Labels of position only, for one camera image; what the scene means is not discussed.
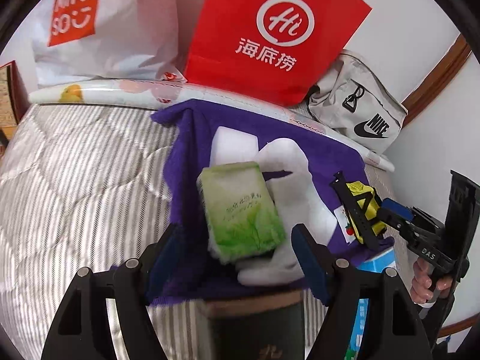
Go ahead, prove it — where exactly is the purple towel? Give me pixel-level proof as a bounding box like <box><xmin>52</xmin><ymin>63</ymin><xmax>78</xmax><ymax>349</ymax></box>
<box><xmin>146</xmin><ymin>99</ymin><xmax>379</xmax><ymax>306</ymax></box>

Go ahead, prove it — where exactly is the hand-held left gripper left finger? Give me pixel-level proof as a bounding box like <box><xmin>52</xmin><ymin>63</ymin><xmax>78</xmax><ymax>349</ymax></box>
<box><xmin>41</xmin><ymin>224</ymin><xmax>184</xmax><ymax>360</ymax></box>

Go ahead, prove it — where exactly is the grey sling bag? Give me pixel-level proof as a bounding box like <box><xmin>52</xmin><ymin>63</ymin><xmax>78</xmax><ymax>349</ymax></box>
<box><xmin>307</xmin><ymin>49</ymin><xmax>409</xmax><ymax>155</ymax></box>

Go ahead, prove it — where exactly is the red white small packet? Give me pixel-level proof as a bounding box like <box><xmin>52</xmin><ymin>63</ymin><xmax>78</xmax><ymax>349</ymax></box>
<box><xmin>160</xmin><ymin>69</ymin><xmax>188</xmax><ymax>83</ymax></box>

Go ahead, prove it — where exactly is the person's right hand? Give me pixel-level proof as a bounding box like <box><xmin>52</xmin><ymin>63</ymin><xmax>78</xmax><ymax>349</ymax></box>
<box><xmin>410</xmin><ymin>258</ymin><xmax>455</xmax><ymax>304</ymax></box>

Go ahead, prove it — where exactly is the yellow packet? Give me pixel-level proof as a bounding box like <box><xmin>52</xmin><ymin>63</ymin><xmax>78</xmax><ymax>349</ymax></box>
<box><xmin>345</xmin><ymin>181</ymin><xmax>389</xmax><ymax>242</ymax></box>

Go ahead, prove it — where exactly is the grey striped quilt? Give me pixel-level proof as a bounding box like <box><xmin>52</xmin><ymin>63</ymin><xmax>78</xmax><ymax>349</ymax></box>
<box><xmin>0</xmin><ymin>103</ymin><xmax>394</xmax><ymax>360</ymax></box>

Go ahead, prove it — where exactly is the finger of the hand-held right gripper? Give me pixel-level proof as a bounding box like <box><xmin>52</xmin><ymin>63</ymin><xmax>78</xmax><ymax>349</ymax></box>
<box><xmin>376</xmin><ymin>210</ymin><xmax>421</xmax><ymax>250</ymax></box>
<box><xmin>380</xmin><ymin>199</ymin><xmax>432</xmax><ymax>229</ymax></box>

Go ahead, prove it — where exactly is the small strawberry print packet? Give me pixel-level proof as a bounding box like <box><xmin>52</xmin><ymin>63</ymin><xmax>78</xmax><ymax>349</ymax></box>
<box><xmin>337</xmin><ymin>206</ymin><xmax>357</xmax><ymax>241</ymax></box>

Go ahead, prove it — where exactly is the patterned book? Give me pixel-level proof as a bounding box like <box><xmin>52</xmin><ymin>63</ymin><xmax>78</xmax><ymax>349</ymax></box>
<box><xmin>0</xmin><ymin>60</ymin><xmax>30</xmax><ymax>125</ymax></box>

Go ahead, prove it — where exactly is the white sock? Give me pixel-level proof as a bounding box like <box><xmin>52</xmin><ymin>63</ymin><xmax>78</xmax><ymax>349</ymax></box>
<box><xmin>268</xmin><ymin>174</ymin><xmax>338</xmax><ymax>241</ymax></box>

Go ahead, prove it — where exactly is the red paper bag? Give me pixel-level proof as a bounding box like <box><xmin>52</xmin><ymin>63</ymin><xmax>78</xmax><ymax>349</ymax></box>
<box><xmin>184</xmin><ymin>0</ymin><xmax>374</xmax><ymax>107</ymax></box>

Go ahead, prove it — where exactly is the black watch strap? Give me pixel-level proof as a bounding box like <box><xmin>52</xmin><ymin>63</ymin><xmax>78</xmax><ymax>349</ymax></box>
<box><xmin>329</xmin><ymin>172</ymin><xmax>377</xmax><ymax>250</ymax></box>

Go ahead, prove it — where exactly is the white sponge block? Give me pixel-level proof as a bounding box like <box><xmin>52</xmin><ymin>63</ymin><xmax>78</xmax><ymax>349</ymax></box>
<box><xmin>259</xmin><ymin>139</ymin><xmax>312</xmax><ymax>181</ymax></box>
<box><xmin>236</xmin><ymin>240</ymin><xmax>306</xmax><ymax>286</ymax></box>
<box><xmin>210</xmin><ymin>125</ymin><xmax>263</xmax><ymax>167</ymax></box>

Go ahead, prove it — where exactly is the light blue box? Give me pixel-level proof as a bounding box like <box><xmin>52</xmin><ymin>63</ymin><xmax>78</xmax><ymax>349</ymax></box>
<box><xmin>347</xmin><ymin>247</ymin><xmax>398</xmax><ymax>360</ymax></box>

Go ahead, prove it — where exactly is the green tissue pack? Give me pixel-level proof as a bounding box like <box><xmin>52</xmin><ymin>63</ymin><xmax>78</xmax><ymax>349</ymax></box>
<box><xmin>197</xmin><ymin>161</ymin><xmax>287</xmax><ymax>265</ymax></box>

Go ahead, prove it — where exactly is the rolled printed white mat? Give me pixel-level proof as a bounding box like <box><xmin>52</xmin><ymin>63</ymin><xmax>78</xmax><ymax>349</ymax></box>
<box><xmin>29</xmin><ymin>79</ymin><xmax>396</xmax><ymax>171</ymax></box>

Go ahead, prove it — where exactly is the wooden door frame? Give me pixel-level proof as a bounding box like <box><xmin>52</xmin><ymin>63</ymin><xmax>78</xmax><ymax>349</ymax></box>
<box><xmin>400</xmin><ymin>34</ymin><xmax>471</xmax><ymax>121</ymax></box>

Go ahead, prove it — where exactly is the white plastic shopping bag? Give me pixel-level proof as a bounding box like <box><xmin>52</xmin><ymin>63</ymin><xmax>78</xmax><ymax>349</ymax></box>
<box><xmin>30</xmin><ymin>0</ymin><xmax>222</xmax><ymax>83</ymax></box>

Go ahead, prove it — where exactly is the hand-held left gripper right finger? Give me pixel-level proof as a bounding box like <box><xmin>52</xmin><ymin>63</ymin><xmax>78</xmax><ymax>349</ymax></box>
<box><xmin>290</xmin><ymin>224</ymin><xmax>437</xmax><ymax>360</ymax></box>

